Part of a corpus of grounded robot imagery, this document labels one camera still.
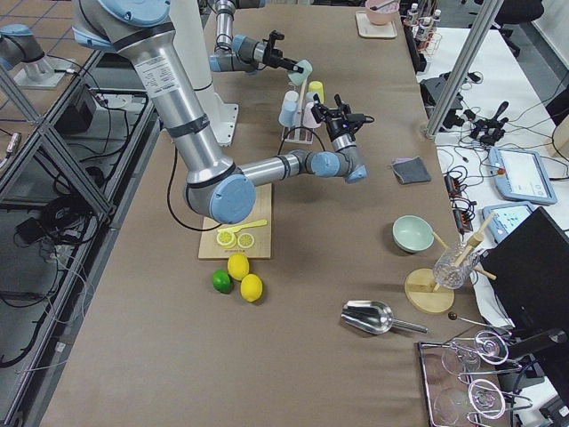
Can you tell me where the clear crystal glass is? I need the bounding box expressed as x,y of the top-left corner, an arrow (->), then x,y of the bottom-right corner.
433,243 -> 479,290

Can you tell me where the yellow plastic cup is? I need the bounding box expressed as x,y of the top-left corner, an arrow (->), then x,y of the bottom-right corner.
309,80 -> 325,103

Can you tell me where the pink bowl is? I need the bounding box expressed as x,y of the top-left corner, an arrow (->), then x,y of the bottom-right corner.
365,1 -> 399,26

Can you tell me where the wooden cup tree stand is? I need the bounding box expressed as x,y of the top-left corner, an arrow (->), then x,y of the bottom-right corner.
405,213 -> 497,314

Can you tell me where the black monitor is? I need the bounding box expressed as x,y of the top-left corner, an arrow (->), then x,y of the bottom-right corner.
481,207 -> 568,402

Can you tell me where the blue teach pendant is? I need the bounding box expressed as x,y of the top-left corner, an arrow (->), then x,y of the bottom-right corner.
488,147 -> 557,205
482,201 -> 536,244

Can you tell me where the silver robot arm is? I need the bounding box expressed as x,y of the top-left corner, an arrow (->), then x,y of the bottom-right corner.
72,1 -> 371,224
209,0 -> 309,77

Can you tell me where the bamboo cutting board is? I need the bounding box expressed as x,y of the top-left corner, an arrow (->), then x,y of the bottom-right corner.
198,184 -> 272,260

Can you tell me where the grey folded cloth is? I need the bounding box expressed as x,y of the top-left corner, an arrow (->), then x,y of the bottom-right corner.
390,157 -> 431,185

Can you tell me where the white plastic cup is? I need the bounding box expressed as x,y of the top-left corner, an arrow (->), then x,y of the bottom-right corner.
284,91 -> 299,103

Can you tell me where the wire glass rack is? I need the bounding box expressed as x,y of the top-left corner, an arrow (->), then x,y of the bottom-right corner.
417,329 -> 533,426

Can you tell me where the aluminium frame post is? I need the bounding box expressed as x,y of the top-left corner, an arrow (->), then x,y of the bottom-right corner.
424,0 -> 503,141

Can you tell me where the beige tray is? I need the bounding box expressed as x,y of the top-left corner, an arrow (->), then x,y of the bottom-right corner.
356,11 -> 397,39

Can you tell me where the blue plastic cup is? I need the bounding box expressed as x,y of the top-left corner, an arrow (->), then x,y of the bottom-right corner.
278,100 -> 297,128

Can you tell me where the steel scoop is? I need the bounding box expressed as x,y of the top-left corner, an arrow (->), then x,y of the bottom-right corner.
341,300 -> 429,335

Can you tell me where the green lime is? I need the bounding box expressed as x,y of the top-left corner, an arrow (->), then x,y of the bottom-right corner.
211,270 -> 233,294

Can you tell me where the white wire cup holder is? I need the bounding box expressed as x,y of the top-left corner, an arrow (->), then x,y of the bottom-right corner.
282,81 -> 314,144

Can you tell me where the green ceramic bowl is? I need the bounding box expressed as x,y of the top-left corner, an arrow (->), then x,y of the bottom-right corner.
392,215 -> 434,254

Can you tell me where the pink plastic cup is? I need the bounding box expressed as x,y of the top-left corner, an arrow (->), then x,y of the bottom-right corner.
301,101 -> 321,129

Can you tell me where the yellow lemon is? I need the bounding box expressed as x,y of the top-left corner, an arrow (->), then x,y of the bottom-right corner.
227,254 -> 250,281
240,273 -> 263,302

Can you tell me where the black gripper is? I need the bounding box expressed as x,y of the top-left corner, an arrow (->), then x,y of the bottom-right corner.
311,93 -> 374,139
261,30 -> 304,73

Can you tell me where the bottle carrier rack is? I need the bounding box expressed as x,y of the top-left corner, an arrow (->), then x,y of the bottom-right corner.
402,1 -> 442,57

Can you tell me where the green plastic cup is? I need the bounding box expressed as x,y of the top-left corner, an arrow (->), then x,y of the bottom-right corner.
287,60 -> 313,86

